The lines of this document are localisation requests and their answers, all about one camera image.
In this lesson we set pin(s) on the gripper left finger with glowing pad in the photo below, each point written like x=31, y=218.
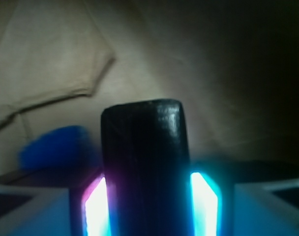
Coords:
x=54, y=204

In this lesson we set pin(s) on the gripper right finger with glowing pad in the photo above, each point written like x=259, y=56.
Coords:
x=245, y=198

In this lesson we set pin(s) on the black tape-wrapped box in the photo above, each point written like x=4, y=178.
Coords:
x=147, y=168

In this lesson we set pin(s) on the blue sponge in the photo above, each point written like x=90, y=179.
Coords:
x=64, y=147

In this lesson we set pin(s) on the brown paper bag bin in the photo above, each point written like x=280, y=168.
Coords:
x=233, y=64

